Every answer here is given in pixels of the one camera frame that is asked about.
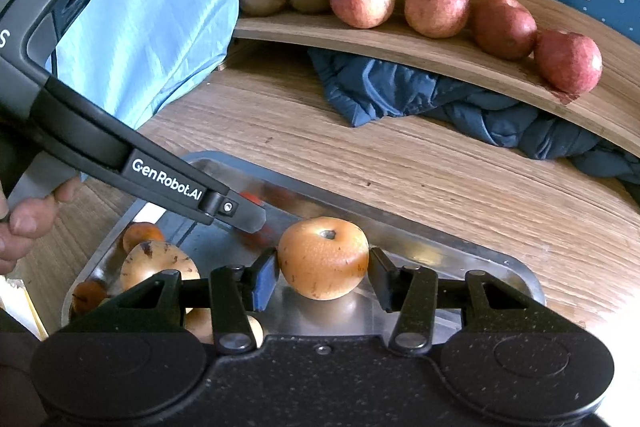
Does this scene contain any person's left hand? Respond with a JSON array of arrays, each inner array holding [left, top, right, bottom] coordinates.
[[0, 177, 83, 275]]

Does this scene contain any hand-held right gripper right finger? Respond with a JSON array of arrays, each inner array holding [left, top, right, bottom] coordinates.
[[369, 248, 571, 354]]

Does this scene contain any small orange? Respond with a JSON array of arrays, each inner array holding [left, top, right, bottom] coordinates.
[[122, 222, 166, 253], [71, 279, 108, 315]]

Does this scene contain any red cherry tomato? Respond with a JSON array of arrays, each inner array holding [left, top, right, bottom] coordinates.
[[239, 191, 274, 249]]

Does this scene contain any wooden shelf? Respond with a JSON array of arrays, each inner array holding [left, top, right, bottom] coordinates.
[[232, 0, 640, 158]]

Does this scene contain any red apple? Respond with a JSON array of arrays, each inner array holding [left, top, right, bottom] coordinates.
[[404, 0, 471, 39], [533, 29, 603, 95], [470, 0, 538, 61], [329, 0, 396, 29]]

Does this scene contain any small yellow-orange apple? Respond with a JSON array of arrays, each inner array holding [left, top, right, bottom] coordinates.
[[277, 217, 371, 301]]

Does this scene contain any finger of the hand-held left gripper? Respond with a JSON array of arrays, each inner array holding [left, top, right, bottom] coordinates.
[[210, 194, 267, 234]]

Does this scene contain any light blue cloth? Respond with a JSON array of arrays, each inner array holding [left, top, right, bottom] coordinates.
[[47, 0, 247, 182]]

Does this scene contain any brown pear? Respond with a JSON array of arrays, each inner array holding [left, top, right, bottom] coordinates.
[[185, 307, 264, 343]]

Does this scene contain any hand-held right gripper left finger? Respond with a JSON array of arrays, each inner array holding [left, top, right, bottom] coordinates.
[[75, 248, 281, 354]]

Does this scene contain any metal tray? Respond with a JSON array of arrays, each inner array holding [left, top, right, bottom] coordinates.
[[61, 150, 546, 343]]

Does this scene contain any dark blue cloth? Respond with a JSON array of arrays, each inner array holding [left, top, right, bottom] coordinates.
[[307, 47, 640, 200]]

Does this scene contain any beige speckled round fruit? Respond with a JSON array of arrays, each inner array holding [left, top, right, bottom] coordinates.
[[120, 240, 201, 293]]

